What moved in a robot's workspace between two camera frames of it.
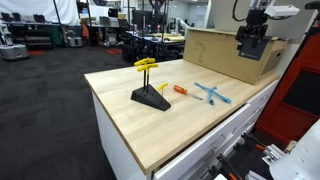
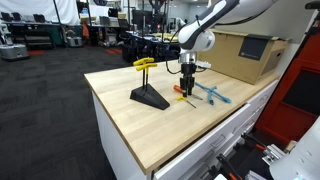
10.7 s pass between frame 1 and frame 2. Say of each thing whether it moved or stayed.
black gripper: moved
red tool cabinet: stayed
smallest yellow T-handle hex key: moved
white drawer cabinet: stayed
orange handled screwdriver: stayed
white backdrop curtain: stayed
